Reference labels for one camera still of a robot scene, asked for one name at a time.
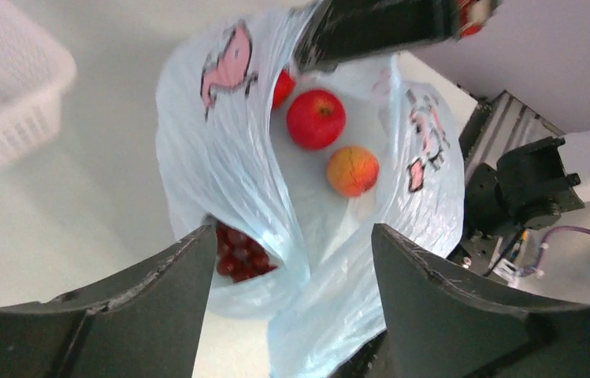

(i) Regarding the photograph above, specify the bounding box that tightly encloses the small red fake apple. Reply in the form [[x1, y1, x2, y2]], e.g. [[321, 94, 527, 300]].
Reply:
[[271, 69, 296, 110]]

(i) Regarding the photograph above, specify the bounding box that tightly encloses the white perforated plastic basket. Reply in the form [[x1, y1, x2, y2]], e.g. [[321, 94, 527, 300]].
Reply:
[[0, 1, 76, 170]]

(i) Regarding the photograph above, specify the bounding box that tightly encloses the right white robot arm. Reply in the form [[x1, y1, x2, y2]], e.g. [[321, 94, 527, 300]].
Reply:
[[294, 1, 590, 257]]

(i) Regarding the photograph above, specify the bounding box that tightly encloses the red fake grape bunch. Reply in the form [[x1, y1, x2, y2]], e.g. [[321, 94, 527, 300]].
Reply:
[[215, 220, 277, 284]]

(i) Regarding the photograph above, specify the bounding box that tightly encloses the light blue plastic bag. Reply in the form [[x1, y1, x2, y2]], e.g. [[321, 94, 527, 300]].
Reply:
[[156, 4, 464, 377]]

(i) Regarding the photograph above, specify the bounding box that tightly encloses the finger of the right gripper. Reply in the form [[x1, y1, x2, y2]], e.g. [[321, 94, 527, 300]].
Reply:
[[292, 0, 502, 74]]

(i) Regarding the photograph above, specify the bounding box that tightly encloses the orange fake peach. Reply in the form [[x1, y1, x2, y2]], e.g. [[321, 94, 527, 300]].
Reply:
[[325, 146, 380, 198]]

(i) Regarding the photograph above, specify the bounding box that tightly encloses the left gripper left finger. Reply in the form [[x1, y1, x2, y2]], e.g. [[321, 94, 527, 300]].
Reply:
[[0, 225, 217, 377]]

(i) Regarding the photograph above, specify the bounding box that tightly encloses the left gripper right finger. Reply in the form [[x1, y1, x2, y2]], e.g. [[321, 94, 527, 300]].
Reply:
[[372, 224, 590, 377]]

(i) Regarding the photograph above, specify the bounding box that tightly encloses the large red fake apple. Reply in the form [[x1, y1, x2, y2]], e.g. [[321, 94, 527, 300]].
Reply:
[[286, 88, 347, 150]]

